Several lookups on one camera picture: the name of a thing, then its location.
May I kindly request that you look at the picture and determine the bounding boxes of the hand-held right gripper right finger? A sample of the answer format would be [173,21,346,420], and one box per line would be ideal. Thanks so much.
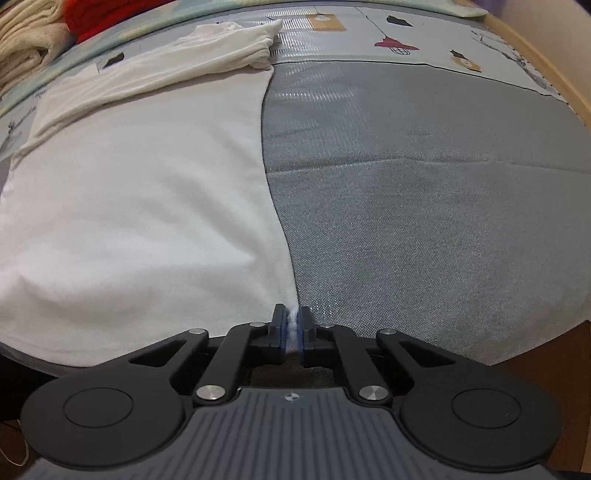
[298,305,462,408]

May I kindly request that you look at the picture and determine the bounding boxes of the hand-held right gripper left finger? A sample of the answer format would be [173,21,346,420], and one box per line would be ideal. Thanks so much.
[127,302,289,408]

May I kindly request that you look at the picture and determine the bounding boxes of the white long-sleeved shirt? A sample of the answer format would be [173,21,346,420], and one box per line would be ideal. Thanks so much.
[0,18,301,370]

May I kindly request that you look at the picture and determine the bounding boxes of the grey printed bed mat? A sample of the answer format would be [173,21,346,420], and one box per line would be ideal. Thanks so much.
[0,4,591,370]

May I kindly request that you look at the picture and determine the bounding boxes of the light blue patterned sheet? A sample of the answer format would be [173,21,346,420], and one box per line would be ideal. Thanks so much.
[0,0,490,118]

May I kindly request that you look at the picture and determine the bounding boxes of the red folded blanket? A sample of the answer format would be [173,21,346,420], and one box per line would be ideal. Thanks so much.
[62,0,176,43]

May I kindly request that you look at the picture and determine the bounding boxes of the cream folded blanket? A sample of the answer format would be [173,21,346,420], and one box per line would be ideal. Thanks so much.
[0,0,75,88]

